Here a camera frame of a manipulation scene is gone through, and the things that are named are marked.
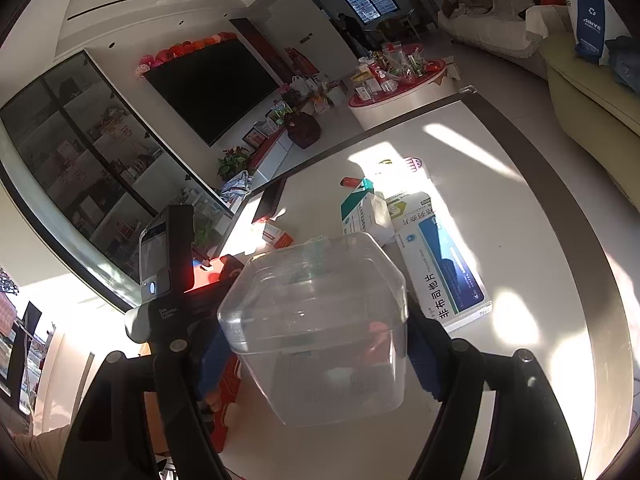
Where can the person in black jacket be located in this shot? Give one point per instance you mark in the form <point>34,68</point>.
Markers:
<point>355,32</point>

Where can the round red-top coffee table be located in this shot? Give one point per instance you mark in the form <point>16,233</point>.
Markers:
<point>397,80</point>

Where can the dark red bag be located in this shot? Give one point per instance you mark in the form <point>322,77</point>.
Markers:
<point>303,130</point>

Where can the teal white medicine box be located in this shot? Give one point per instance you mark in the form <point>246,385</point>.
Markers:
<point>363,211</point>

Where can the black wall television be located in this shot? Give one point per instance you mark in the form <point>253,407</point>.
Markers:
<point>211,89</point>

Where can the red cardboard fruit box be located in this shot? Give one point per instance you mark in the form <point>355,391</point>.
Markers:
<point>190,315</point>

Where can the red white ointment box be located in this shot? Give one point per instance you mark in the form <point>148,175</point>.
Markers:
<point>275,237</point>

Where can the white blue shopping bag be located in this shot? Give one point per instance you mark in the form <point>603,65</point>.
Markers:
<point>594,22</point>

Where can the white blue-green medicine box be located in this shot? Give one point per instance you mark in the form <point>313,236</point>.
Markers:
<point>446,287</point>

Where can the blue denim clothes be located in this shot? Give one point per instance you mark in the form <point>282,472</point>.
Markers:
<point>624,59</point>

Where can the white covered long sofa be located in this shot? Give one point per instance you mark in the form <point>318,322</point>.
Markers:
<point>510,29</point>

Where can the potted green plant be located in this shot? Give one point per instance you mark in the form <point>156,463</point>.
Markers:
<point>233,161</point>

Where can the red lighter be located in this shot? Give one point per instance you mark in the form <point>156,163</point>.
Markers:
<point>349,182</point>

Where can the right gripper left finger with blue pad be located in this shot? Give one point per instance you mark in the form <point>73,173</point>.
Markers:
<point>212,364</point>

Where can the white yellow-green medicine box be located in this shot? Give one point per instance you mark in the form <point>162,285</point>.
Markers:
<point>405,208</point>

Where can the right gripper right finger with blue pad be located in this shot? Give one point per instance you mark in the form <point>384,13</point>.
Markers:
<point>428,351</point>

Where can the clear plastic container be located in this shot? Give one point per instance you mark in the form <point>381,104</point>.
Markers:
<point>322,329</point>

